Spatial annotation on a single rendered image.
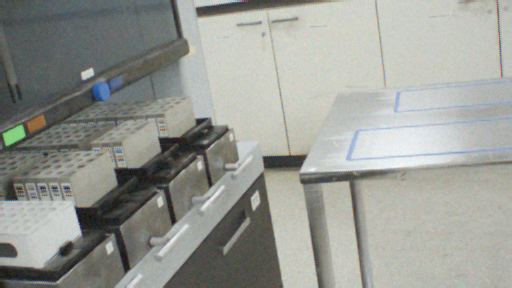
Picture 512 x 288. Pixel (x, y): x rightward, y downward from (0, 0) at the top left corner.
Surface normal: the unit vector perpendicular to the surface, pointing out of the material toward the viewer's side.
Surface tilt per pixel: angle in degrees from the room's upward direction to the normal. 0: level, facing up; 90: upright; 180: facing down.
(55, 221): 90
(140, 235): 90
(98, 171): 90
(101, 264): 90
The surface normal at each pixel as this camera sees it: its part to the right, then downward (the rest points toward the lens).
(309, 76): -0.33, 0.34
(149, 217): 0.93, -0.04
